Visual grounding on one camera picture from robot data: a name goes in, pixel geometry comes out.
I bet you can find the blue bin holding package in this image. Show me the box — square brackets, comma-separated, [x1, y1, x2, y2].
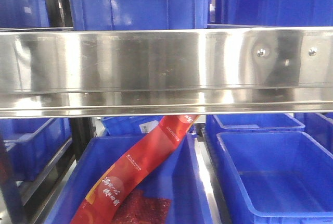
[45, 134, 213, 223]

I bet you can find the red snack package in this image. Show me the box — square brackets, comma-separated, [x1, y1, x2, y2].
[71, 115, 199, 223]

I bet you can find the blue bin right empty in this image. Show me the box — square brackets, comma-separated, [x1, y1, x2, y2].
[216, 132, 332, 223]

